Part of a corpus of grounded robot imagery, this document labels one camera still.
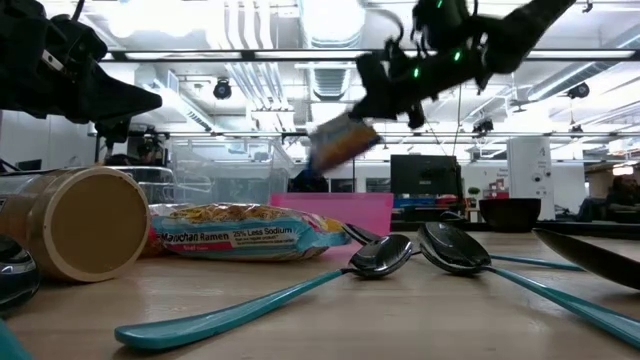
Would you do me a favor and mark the white pillar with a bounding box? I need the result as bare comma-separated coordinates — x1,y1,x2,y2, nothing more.
506,136,556,221

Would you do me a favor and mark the clear plastic bin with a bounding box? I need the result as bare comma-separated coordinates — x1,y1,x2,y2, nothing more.
167,135,296,235

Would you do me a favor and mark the seasoning jar with tan lid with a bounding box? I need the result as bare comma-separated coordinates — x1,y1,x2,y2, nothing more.
0,165,152,284

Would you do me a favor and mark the clear plastic tray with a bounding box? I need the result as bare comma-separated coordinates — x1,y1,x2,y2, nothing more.
107,164,215,206

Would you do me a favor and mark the blue ramen noodle packet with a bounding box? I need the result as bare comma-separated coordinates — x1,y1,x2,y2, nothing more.
141,201,352,263

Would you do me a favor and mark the person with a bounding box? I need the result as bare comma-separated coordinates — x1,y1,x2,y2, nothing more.
288,167,330,194
577,174,640,224
104,139,169,169

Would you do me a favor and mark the large black monitor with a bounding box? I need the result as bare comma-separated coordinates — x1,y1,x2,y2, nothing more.
390,154,464,199

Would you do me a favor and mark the black object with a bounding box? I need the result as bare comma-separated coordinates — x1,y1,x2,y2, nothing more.
0,233,42,360

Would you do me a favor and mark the pink plastic bin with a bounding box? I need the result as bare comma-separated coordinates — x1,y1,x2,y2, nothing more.
269,192,396,239

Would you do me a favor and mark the silver ventilation duct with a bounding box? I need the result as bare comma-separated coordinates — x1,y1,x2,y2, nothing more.
298,0,369,101

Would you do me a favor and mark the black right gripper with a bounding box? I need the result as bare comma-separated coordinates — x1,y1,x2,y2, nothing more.
348,38,436,130

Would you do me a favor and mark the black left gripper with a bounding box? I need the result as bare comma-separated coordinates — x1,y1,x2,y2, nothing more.
0,0,164,147

